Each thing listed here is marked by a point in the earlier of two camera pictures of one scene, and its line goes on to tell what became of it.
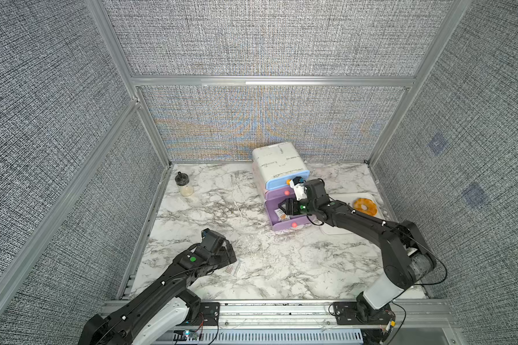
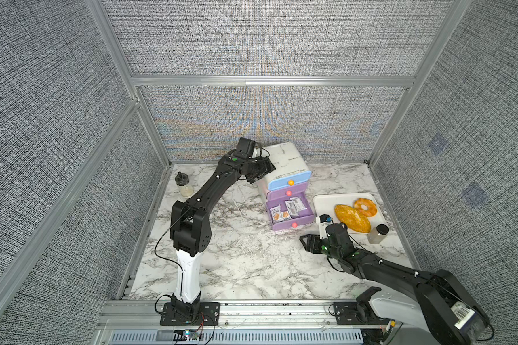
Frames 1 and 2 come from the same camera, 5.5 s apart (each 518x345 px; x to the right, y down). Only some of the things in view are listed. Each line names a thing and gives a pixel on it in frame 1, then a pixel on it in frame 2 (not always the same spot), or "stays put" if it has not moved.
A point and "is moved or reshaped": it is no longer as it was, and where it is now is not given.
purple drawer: x=295 y=221 stays put
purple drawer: x=278 y=193 stays put
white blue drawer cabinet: x=274 y=166 stays put
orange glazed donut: x=372 y=208 stays put
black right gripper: x=291 y=203 -> x=315 y=238
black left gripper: x=225 y=259 -> x=265 y=167
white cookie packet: x=234 y=269 is moved or reshaped
